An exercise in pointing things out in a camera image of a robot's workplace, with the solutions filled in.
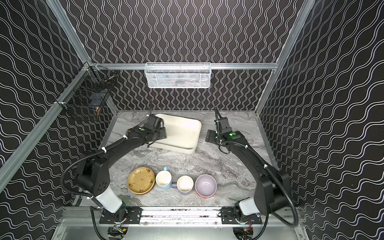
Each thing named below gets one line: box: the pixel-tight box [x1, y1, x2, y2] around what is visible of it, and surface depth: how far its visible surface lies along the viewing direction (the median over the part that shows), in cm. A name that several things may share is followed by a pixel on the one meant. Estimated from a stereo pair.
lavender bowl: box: [194, 174, 218, 199], surface depth 81 cm
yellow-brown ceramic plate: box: [127, 166, 156, 195], surface depth 85 cm
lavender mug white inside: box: [171, 175, 194, 195], surface depth 80 cm
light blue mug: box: [155, 166, 172, 190], surface depth 80 cm
